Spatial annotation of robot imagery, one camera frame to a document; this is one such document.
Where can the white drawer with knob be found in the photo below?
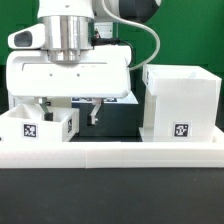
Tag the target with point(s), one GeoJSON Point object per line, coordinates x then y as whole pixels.
{"type": "Point", "coordinates": [25, 123]}

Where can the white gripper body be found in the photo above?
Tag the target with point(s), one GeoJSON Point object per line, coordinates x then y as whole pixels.
{"type": "Point", "coordinates": [101, 72]}

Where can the white drawer cabinet box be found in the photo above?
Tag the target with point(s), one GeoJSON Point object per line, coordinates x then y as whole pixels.
{"type": "Point", "coordinates": [181, 103]}

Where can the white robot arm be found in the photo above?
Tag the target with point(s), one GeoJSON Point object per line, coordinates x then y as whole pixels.
{"type": "Point", "coordinates": [64, 56]}

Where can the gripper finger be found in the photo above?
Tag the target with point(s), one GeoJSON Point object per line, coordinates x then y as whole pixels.
{"type": "Point", "coordinates": [46, 111]}
{"type": "Point", "coordinates": [92, 117]}

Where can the marker tag sheet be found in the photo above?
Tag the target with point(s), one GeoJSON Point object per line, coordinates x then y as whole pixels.
{"type": "Point", "coordinates": [129, 99]}

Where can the white border frame rail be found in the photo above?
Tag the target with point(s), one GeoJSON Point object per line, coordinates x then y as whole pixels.
{"type": "Point", "coordinates": [114, 154]}

